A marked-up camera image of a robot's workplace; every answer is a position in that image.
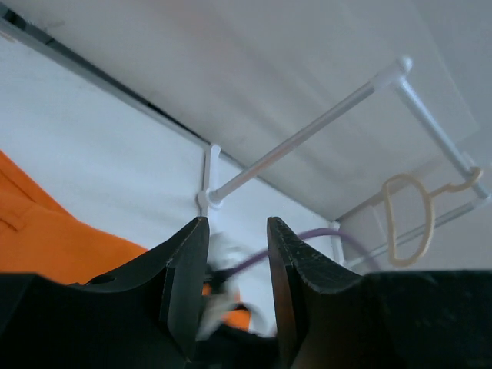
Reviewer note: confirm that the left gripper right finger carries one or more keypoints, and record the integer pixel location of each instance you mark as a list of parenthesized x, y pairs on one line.
[(318, 304)]

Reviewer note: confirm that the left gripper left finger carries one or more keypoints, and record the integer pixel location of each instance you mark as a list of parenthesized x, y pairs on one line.
[(148, 309)]

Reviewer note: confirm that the orange trousers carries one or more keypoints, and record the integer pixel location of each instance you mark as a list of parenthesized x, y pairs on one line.
[(39, 236)]

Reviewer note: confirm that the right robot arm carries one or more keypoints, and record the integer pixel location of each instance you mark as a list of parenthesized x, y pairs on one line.
[(231, 346)]

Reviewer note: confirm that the wooden clothes hanger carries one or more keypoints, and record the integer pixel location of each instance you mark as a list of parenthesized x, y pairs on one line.
[(419, 207)]

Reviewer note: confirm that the white clothes rack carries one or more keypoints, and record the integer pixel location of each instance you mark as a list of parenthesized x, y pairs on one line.
[(211, 197)]

